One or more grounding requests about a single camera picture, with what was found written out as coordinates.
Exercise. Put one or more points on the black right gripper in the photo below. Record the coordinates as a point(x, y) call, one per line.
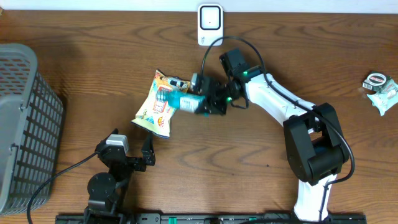
point(212, 107)

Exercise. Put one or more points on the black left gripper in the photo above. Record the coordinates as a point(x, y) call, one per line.
point(139, 165)

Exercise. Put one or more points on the teal mouthwash bottle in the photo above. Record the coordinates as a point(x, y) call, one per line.
point(180, 101)

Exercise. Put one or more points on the yellow snack bag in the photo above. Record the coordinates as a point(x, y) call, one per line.
point(154, 115)

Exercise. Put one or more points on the teal white packet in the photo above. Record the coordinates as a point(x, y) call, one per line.
point(386, 98)

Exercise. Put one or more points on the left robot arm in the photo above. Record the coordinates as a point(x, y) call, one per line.
point(107, 190)

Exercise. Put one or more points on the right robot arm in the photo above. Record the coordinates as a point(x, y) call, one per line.
point(315, 146)

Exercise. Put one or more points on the white barcode scanner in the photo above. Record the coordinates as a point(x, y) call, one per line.
point(209, 23)

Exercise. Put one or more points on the grey plastic mesh basket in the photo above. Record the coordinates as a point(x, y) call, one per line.
point(31, 129)

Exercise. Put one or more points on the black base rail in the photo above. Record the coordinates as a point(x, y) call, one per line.
point(156, 218)

